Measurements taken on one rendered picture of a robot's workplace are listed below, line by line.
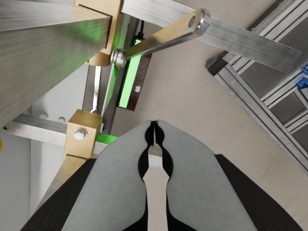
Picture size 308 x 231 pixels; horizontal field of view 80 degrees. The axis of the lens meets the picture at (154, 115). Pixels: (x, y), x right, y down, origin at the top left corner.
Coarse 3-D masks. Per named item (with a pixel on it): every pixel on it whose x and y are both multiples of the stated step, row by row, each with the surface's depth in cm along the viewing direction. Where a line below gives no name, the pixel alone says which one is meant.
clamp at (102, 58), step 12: (84, 0) 20; (96, 0) 20; (108, 0) 20; (120, 0) 20; (108, 12) 21; (120, 12) 22; (120, 24) 25; (108, 36) 22; (108, 48) 23; (96, 60) 24; (108, 60) 25
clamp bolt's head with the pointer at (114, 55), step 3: (114, 48) 25; (114, 51) 25; (117, 51) 25; (114, 54) 25; (111, 57) 25; (114, 57) 25; (111, 60) 25; (114, 60) 25; (111, 63) 25; (114, 63) 26; (117, 69) 37
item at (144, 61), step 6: (150, 54) 40; (144, 60) 40; (144, 66) 41; (138, 72) 41; (144, 72) 41; (138, 78) 42; (138, 84) 43; (132, 90) 44; (138, 90) 44; (132, 96) 44; (132, 102) 45; (132, 108) 46
